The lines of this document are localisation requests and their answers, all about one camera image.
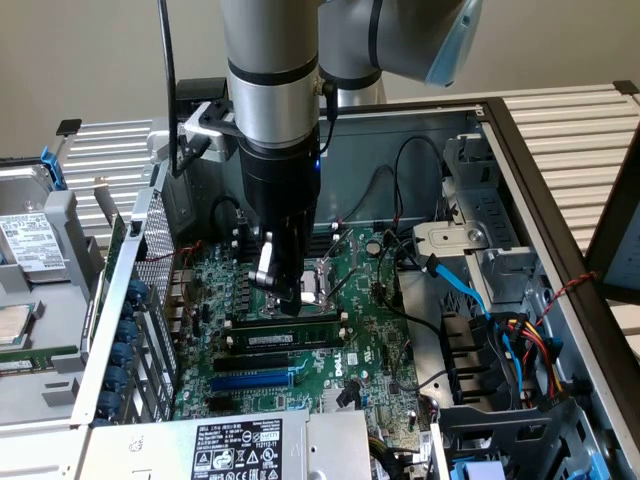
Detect thick black wire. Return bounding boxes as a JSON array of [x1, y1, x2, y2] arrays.
[[377, 229, 446, 334]]

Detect green Dell motherboard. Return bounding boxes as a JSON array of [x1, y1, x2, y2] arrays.
[[172, 227, 426, 436]]

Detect thin black cable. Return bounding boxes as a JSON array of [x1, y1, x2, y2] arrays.
[[157, 0, 210, 180]]

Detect RAM slot black latches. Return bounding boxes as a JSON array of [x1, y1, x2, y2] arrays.
[[224, 342, 347, 357], [237, 244, 335, 263], [237, 232, 337, 246]]

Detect light blue SATA wire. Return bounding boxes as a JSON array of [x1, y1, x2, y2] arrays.
[[423, 253, 496, 321]]

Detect red black twisted wire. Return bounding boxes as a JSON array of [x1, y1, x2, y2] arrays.
[[537, 271, 599, 324]]

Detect CPU socket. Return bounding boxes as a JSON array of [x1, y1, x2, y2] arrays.
[[259, 257, 334, 319]]

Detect low looping black wire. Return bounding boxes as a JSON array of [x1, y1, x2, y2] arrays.
[[344, 164, 401, 224]]

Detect hard disk with white label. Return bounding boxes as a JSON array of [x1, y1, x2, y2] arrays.
[[0, 212, 69, 284]]

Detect grey parts rack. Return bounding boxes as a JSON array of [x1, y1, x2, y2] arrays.
[[0, 189, 106, 431]]

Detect green graphics card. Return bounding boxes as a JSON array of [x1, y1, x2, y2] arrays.
[[82, 174, 129, 351]]

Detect dark framed panel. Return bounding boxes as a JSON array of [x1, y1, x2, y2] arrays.
[[583, 122, 640, 304]]

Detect silver CPU chip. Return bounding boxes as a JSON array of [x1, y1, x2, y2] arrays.
[[0, 301, 44, 350]]

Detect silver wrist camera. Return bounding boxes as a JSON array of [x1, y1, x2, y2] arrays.
[[182, 101, 237, 164]]

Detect metal disk bay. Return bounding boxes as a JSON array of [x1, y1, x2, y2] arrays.
[[442, 132, 544, 306]]

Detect black box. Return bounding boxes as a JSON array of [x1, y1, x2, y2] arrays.
[[174, 78, 230, 109]]

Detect silver hard disk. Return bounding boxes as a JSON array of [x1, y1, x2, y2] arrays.
[[0, 164, 54, 217]]

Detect green RAM stick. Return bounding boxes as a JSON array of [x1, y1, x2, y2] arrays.
[[228, 323, 346, 350], [0, 348, 84, 375]]

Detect blue plastic block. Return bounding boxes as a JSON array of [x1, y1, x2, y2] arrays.
[[452, 459, 507, 480]]

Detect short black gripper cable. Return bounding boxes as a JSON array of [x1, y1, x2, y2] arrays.
[[319, 78, 340, 156]]

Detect silver power supply with label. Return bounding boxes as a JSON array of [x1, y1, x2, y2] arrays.
[[74, 407, 374, 480]]

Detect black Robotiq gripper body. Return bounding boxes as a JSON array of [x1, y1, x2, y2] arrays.
[[238, 130, 322, 232]]

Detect silver metal bracket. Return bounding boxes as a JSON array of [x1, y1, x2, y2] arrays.
[[412, 221, 491, 271]]

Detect multicolour power wire bundle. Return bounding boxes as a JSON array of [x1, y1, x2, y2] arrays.
[[519, 319, 565, 401]]

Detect tall looping black wire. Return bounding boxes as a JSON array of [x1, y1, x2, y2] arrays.
[[392, 135, 446, 224]]

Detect RAM slot white latches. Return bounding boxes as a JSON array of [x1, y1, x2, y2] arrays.
[[231, 224, 341, 241], [227, 314, 349, 331], [224, 330, 349, 349], [231, 237, 341, 254]]

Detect short thick black loop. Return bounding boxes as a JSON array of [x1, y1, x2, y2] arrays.
[[210, 195, 245, 246]]

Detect blue wire beside power wires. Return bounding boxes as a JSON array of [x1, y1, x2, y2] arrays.
[[499, 322, 526, 396]]

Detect blue disk caddy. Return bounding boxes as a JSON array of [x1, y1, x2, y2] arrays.
[[38, 145, 69, 192]]

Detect thin red wire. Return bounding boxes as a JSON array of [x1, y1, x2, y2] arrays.
[[142, 240, 204, 266]]

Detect long black expansion slot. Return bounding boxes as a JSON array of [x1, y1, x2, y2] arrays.
[[213, 351, 290, 374]]

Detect long blue expansion slot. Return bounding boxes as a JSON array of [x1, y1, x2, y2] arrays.
[[209, 373, 295, 394]]

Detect open metal PC case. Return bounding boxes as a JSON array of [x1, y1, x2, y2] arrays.
[[69, 97, 640, 480]]

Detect small silver heatsink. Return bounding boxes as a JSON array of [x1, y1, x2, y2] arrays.
[[322, 387, 364, 412]]

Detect metal socket cover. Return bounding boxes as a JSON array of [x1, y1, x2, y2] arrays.
[[319, 227, 360, 301]]

